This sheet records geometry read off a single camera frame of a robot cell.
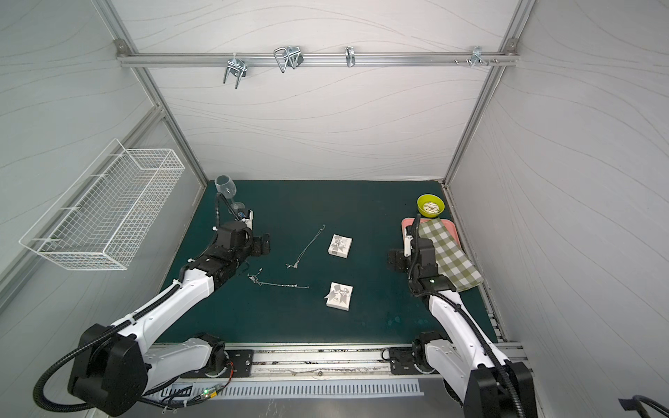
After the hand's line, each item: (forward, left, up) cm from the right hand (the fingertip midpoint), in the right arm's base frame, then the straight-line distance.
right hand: (406, 248), depth 85 cm
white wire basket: (-6, +85, +22) cm, 88 cm away
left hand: (+1, +50, +4) cm, 51 cm away
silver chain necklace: (-3, +39, -11) cm, 40 cm away
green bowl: (+26, -14, -8) cm, 31 cm away
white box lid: (-14, +22, -8) cm, 27 cm away
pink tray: (+20, -22, -12) cm, 32 cm away
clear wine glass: (+21, +68, +6) cm, 71 cm away
